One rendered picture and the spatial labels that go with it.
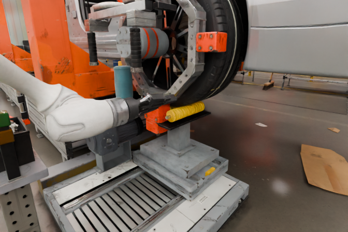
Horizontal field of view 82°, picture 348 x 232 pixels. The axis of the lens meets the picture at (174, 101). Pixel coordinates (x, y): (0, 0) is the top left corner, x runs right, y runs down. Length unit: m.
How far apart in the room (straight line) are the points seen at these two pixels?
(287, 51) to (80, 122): 0.69
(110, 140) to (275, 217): 0.96
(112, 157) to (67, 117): 0.95
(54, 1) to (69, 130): 0.83
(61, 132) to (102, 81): 0.81
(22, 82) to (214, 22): 0.67
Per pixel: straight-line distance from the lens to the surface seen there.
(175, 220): 1.05
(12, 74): 0.63
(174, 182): 1.13
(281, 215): 1.30
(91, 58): 1.01
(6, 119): 0.72
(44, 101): 0.69
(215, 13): 0.85
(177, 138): 1.18
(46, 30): 1.23
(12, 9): 14.20
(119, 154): 1.50
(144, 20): 0.72
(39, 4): 1.24
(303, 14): 0.80
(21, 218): 1.11
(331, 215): 1.42
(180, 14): 0.99
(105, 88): 1.35
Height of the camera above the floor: 0.84
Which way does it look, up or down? 16 degrees down
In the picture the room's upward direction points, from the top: straight up
